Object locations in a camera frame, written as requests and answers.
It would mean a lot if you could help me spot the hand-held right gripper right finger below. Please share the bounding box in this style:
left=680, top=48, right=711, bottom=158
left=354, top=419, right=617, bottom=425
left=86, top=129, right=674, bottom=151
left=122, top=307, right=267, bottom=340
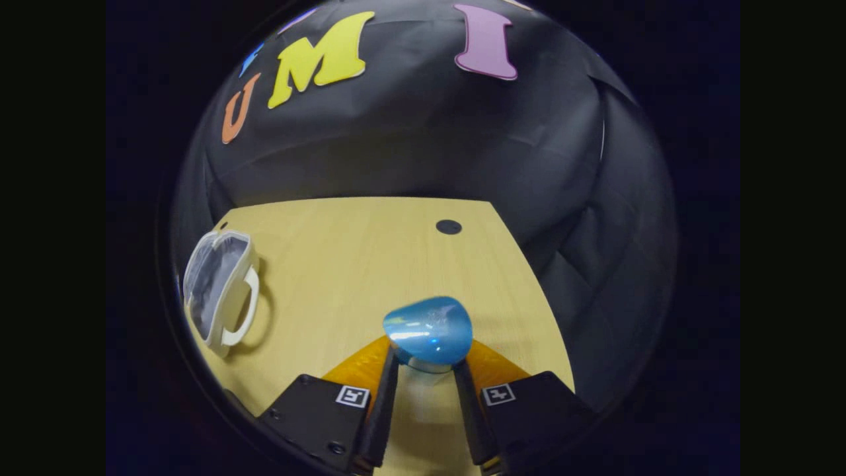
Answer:
left=453, top=338, right=596, bottom=473

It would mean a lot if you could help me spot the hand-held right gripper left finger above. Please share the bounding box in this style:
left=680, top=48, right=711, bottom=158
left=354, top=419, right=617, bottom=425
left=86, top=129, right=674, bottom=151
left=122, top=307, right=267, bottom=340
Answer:
left=254, top=334, right=401, bottom=473

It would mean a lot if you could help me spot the blue cap skin care bottle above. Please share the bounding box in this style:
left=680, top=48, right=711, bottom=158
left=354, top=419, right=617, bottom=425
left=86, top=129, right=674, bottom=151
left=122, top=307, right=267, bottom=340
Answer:
left=383, top=296, right=474, bottom=374

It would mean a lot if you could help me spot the white suitcase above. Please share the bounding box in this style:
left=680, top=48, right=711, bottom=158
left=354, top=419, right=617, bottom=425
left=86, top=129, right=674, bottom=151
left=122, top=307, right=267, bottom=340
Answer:
left=182, top=229, right=261, bottom=358

